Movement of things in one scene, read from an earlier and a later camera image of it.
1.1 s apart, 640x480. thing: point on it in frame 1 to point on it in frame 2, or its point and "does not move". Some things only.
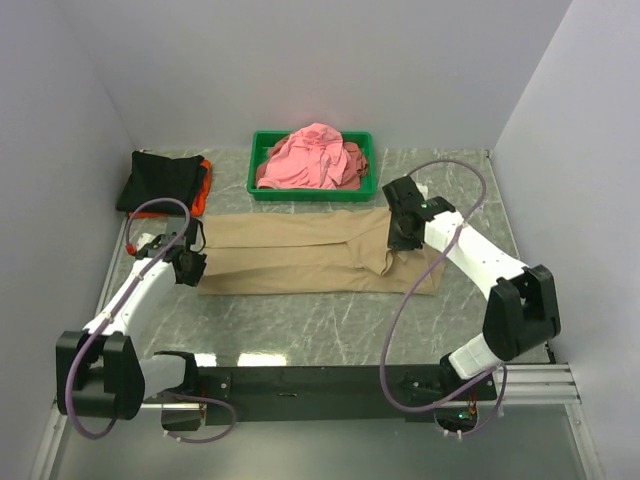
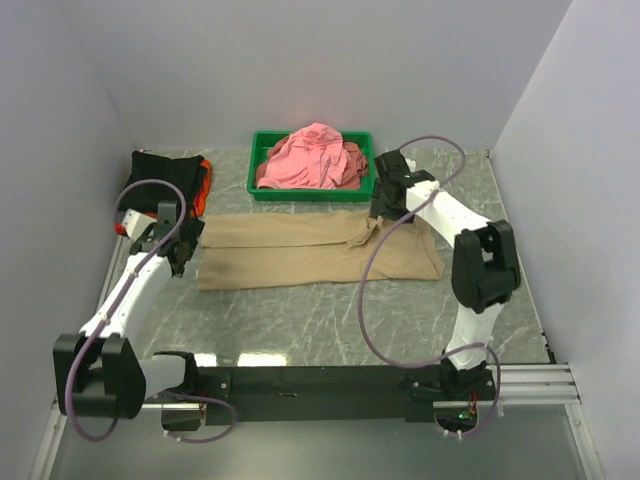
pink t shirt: x=312 y=158 does not move
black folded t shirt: x=158 y=177 does not move
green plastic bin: x=262 y=141 does not move
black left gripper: x=193 y=277 to x=193 y=233
